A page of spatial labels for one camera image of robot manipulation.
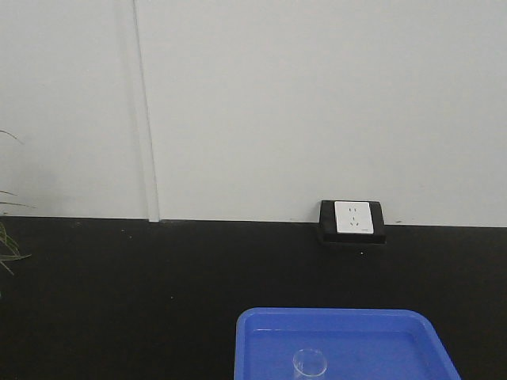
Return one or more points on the clear glass beaker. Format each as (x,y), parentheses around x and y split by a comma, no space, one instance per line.
(309,363)

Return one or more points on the blue plastic tray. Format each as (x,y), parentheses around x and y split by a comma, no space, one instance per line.
(357,343)

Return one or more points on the green plant leaves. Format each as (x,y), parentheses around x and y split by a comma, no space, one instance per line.
(10,249)

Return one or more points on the white wall power socket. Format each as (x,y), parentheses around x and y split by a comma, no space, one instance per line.
(353,217)

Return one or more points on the white wall cable duct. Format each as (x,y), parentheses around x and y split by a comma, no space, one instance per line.
(144,129)

